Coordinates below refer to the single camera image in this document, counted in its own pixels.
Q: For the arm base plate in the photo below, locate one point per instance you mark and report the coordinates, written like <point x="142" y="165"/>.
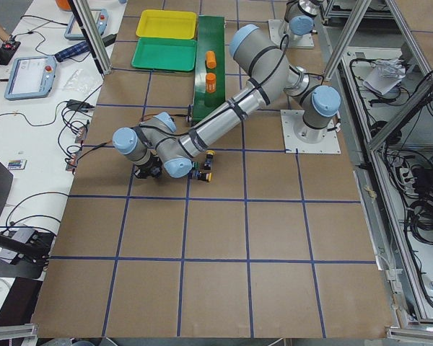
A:
<point x="278" y="28"/>
<point x="301" y="139"/>

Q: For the yellow push button switch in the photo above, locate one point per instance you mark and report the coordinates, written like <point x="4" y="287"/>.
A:
<point x="201" y="175"/>

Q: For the aluminium frame post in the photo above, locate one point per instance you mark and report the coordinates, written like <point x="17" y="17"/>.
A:
<point x="83" y="16"/>

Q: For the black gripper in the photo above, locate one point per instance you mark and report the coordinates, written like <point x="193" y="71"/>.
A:
<point x="152" y="170"/>

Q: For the yellow plastic tray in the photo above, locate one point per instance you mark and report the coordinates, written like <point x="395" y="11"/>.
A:
<point x="167" y="24"/>

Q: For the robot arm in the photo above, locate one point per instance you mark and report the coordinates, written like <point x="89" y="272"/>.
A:
<point x="300" y="15"/>
<point x="154" y="146"/>

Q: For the blue teach pendant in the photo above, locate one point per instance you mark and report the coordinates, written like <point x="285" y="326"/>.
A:
<point x="31" y="78"/>

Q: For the labelled orange cylinder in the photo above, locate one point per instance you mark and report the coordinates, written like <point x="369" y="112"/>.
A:
<point x="210" y="82"/>

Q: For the green conveyor belt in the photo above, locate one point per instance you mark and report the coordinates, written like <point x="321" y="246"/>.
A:
<point x="210" y="36"/>

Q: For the green plastic tray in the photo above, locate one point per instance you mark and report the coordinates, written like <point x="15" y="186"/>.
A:
<point x="165" y="54"/>

